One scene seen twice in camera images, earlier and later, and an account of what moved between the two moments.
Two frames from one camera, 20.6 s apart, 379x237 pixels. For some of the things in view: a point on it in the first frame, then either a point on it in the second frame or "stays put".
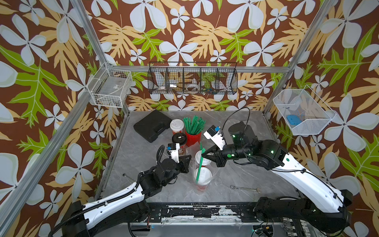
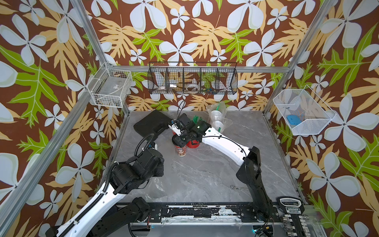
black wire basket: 192,78 stays put
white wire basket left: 109,87 stays put
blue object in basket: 293,119 stays put
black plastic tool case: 152,124 stays put
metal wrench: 232,186 stays put
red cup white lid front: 205,177 → 219,126
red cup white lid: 205,161 → 216,115
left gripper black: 185,163 → 160,171
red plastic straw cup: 191,139 stays put
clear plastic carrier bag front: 204,174 → 218,117
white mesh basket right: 302,110 stays put
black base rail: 203,212 stays put
